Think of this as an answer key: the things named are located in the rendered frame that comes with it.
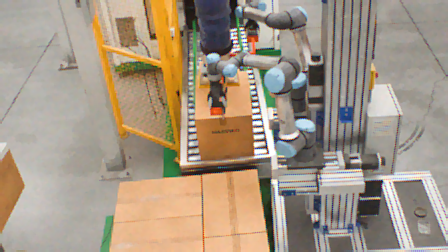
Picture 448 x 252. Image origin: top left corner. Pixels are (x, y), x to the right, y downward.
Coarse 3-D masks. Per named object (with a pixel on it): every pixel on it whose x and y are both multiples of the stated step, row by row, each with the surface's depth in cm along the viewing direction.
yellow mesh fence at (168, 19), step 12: (168, 0) 479; (168, 12) 475; (168, 24) 443; (168, 36) 450; (180, 36) 566; (168, 48) 456; (180, 48) 572; (180, 60) 549; (180, 72) 544; (180, 84) 528; (180, 96) 514; (180, 108) 495; (180, 120) 503
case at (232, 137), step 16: (240, 80) 396; (240, 96) 379; (208, 112) 366; (240, 112) 363; (208, 128) 365; (224, 128) 365; (240, 128) 366; (208, 144) 374; (224, 144) 374; (240, 144) 374; (208, 160) 382
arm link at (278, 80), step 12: (276, 72) 263; (288, 72) 266; (276, 84) 264; (288, 84) 267; (276, 96) 272; (288, 96) 272; (288, 108) 275; (288, 120) 278; (288, 132) 282; (276, 144) 288; (288, 144) 283; (300, 144) 287; (288, 156) 287
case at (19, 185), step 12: (0, 144) 343; (0, 156) 334; (0, 168) 334; (12, 168) 350; (0, 180) 334; (12, 180) 349; (0, 192) 333; (12, 192) 349; (0, 204) 332; (12, 204) 348; (0, 216) 332; (0, 228) 331
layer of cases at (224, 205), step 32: (128, 192) 366; (160, 192) 363; (192, 192) 361; (224, 192) 358; (256, 192) 356; (128, 224) 341; (160, 224) 339; (192, 224) 337; (224, 224) 335; (256, 224) 333
